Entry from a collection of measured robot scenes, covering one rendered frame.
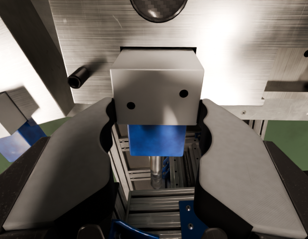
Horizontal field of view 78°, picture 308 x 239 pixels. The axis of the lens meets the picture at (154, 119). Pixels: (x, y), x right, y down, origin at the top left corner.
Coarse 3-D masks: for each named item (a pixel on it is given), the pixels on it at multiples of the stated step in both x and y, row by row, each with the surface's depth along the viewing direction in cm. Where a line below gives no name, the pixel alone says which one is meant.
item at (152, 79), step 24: (144, 48) 14; (168, 48) 14; (120, 72) 10; (144, 72) 10; (168, 72) 10; (192, 72) 10; (120, 96) 11; (144, 96) 11; (168, 96) 11; (192, 96) 11; (120, 120) 12; (144, 120) 12; (168, 120) 12; (192, 120) 12; (144, 144) 14; (168, 144) 14
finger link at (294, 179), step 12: (264, 144) 8; (276, 156) 7; (276, 168) 7; (288, 168) 7; (288, 180) 6; (300, 180) 6; (288, 192) 6; (300, 192) 6; (300, 204) 5; (300, 216) 5
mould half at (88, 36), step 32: (64, 0) 12; (96, 0) 12; (128, 0) 12; (192, 0) 12; (224, 0) 12; (256, 0) 12; (288, 0) 12; (64, 32) 13; (96, 32) 13; (128, 32) 13; (160, 32) 13; (192, 32) 13; (224, 32) 13; (256, 32) 12; (288, 32) 12; (64, 64) 14; (96, 64) 14; (224, 64) 14; (256, 64) 14; (96, 96) 15; (224, 96) 15; (256, 96) 15
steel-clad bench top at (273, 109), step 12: (36, 0) 20; (48, 12) 20; (48, 24) 21; (60, 48) 22; (72, 108) 26; (84, 108) 26; (228, 108) 26; (240, 108) 26; (252, 108) 26; (264, 108) 26; (276, 108) 26; (288, 108) 25; (300, 108) 25
